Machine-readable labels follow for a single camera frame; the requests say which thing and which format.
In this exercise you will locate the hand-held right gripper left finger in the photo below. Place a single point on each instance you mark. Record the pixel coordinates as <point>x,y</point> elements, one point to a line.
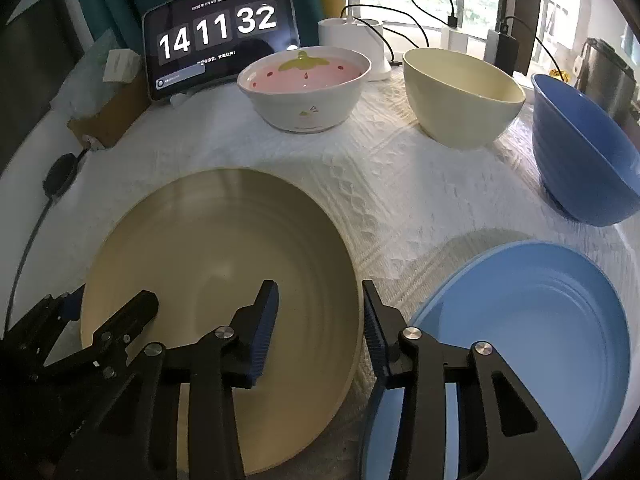
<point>264,332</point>

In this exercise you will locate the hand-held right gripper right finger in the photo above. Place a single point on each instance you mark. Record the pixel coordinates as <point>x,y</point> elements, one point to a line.
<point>374,340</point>

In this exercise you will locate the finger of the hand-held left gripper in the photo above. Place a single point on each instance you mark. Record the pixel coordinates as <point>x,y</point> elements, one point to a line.
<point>132,320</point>
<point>45,325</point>

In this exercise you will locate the beige round plate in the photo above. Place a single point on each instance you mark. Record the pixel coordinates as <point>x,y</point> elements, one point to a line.
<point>215,240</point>

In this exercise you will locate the light blue plate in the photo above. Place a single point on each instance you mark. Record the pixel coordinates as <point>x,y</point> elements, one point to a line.
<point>525,310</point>

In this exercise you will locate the strawberry print white bowl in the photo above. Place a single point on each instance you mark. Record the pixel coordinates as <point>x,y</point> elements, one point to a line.
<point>300,105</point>

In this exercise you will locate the cream bowl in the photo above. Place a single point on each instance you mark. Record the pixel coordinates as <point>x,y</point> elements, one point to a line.
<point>450,110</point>

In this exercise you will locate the dark blue ribbed bowl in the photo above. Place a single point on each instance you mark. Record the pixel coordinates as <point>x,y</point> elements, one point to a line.
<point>575,160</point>

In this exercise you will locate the white textured tablecloth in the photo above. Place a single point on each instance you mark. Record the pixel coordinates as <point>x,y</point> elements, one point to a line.
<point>400,200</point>

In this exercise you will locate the cardboard box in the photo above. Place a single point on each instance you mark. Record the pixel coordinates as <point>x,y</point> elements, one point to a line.
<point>115,115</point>

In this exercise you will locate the clear plastic pack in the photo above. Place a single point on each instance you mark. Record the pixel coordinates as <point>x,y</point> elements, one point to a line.
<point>80,80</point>

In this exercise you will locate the small white box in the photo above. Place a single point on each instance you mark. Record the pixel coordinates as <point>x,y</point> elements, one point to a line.
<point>121,66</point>

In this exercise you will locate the white desktop holder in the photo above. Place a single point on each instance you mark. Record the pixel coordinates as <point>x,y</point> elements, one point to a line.
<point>370,40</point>

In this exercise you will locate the white charger with black plug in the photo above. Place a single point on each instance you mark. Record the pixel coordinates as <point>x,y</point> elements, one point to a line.
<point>454,39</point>

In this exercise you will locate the black power adapter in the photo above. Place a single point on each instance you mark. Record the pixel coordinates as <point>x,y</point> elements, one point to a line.
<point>509,52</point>

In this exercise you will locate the tablet with clock display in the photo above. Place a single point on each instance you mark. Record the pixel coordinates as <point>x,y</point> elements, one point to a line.
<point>220,10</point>

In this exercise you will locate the yellow bag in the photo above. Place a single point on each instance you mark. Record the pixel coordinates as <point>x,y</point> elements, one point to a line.
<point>559,76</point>

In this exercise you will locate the stainless steel kettle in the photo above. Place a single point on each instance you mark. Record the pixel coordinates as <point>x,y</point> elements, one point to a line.
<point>605,80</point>

